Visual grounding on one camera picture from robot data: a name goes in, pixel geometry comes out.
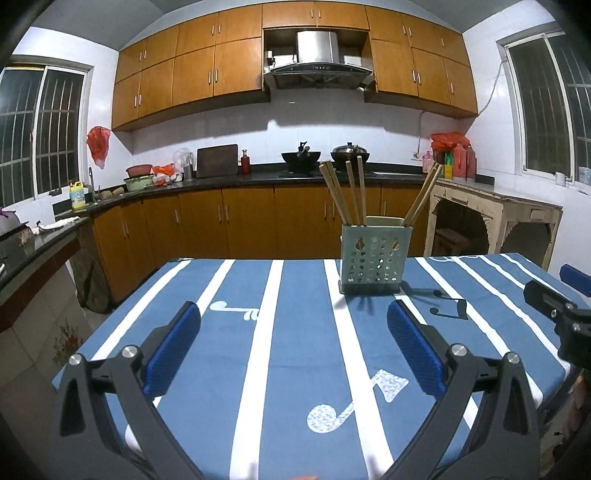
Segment white cloth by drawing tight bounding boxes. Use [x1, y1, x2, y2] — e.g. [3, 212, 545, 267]
[36, 214, 80, 232]

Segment pale stone side table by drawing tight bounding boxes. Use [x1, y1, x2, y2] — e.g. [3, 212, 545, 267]
[428, 177, 565, 271]

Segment yellow dish soap bottle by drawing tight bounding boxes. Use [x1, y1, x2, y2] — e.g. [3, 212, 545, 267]
[69, 180, 89, 212]

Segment orange upper wall cabinets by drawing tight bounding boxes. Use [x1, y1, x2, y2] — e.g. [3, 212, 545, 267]
[111, 0, 479, 133]

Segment green enamel pot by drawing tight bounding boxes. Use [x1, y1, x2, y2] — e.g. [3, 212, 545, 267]
[123, 175, 156, 193]

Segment barred window with white frame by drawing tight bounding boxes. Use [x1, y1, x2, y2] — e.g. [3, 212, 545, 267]
[0, 54, 96, 209]

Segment black pot with lid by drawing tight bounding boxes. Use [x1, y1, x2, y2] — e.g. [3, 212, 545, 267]
[329, 142, 371, 172]

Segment large window with white frame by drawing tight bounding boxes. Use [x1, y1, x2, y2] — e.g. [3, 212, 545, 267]
[496, 30, 591, 186]

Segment white wall cable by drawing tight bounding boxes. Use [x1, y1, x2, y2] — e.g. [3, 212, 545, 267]
[413, 62, 509, 160]

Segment blue white striped tablecloth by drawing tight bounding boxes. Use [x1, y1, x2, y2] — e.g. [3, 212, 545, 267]
[52, 253, 574, 480]

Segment steel range hood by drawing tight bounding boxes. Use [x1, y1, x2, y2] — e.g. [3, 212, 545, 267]
[263, 30, 375, 91]

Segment red bags and bottles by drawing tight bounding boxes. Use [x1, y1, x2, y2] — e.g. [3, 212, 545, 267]
[430, 132, 478, 181]

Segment dark wooden cutting board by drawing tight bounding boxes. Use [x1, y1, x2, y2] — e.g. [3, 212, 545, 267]
[196, 144, 240, 179]

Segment orange lower kitchen cabinets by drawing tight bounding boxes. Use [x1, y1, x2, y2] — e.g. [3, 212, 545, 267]
[89, 182, 435, 315]

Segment black wok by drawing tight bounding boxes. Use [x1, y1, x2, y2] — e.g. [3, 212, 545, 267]
[281, 142, 323, 174]

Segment green perforated utensil holder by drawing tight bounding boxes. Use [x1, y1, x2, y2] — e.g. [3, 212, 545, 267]
[339, 215, 413, 295]

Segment cardboard box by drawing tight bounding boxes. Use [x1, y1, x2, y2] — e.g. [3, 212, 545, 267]
[436, 228, 463, 257]

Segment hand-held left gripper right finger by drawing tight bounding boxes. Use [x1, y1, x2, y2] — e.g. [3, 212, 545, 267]
[383, 299, 541, 480]

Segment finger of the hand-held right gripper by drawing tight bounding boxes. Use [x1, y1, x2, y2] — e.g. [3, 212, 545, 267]
[560, 263, 591, 299]
[523, 280, 581, 324]

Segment dark kitchen countertop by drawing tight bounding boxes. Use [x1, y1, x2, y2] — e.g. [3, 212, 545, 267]
[0, 161, 435, 308]

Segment red plastic bag on wall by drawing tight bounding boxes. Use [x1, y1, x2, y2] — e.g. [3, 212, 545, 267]
[86, 126, 113, 169]

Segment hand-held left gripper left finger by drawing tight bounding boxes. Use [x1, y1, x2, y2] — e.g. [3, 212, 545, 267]
[58, 301, 206, 480]

